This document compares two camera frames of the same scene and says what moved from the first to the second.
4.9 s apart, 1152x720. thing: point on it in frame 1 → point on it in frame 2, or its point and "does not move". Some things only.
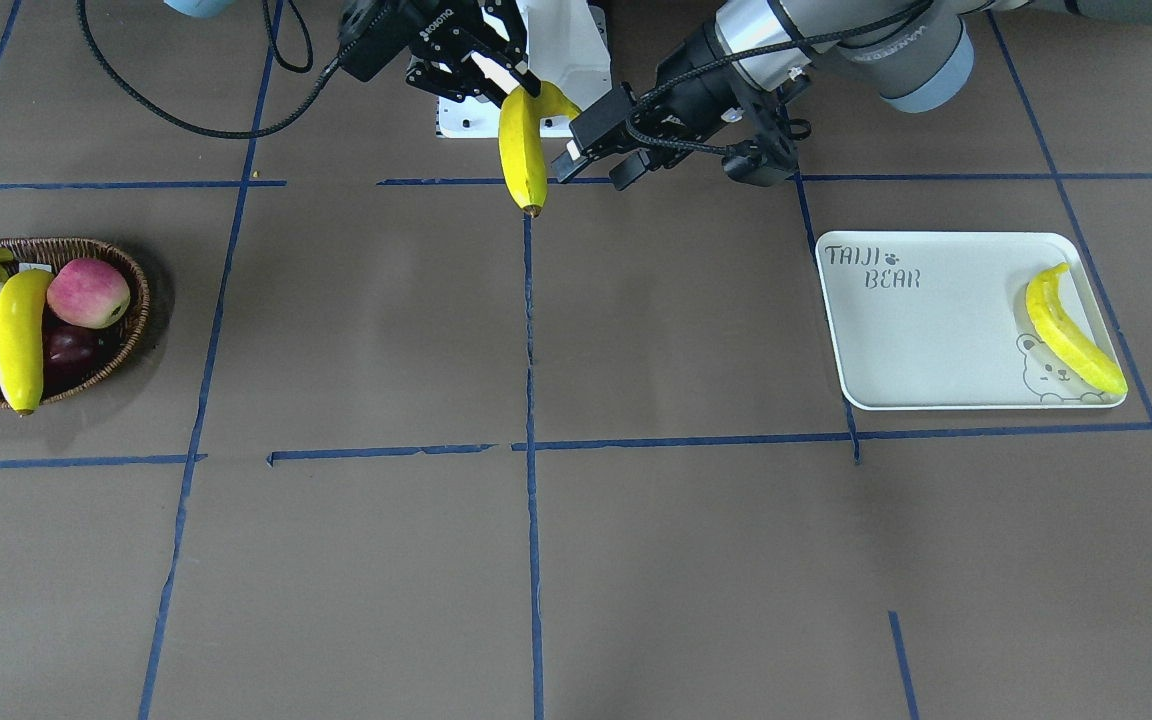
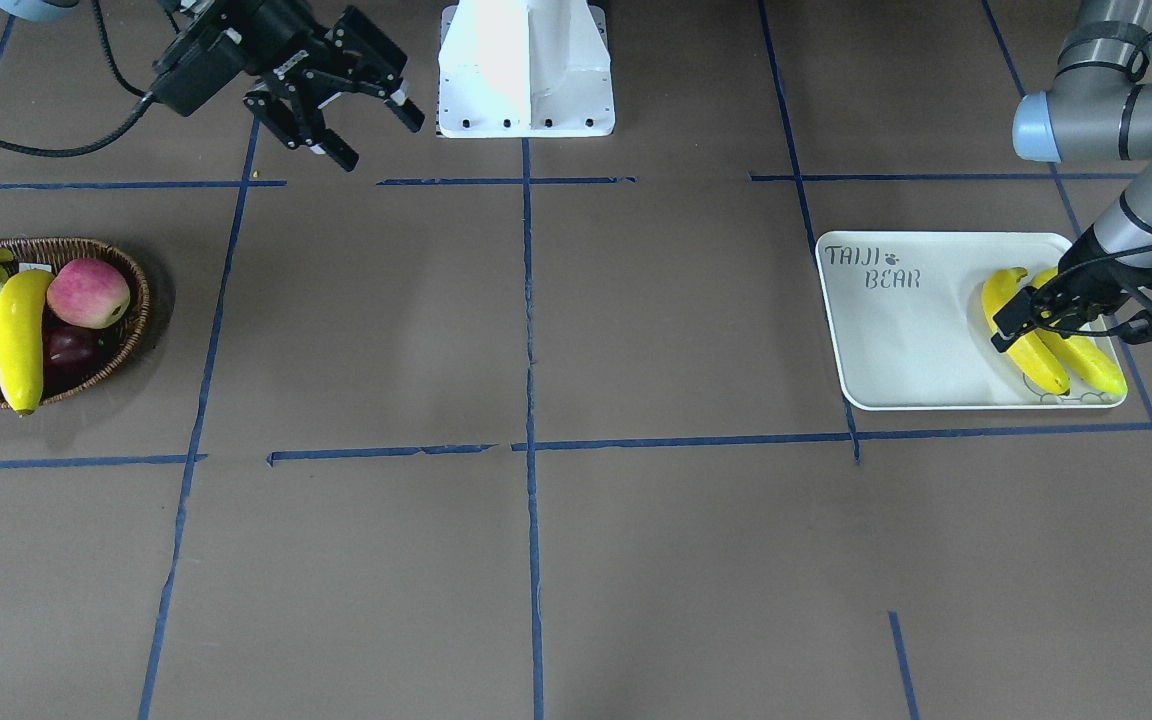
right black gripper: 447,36 → 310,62
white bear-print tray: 939,320 does not move
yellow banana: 520,140 → 1000,287
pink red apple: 88,293 does not move
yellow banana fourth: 19,336 does not move
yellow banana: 1078,349 does not move
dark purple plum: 69,354 does not move
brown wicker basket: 47,253 does not move
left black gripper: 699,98 → 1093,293
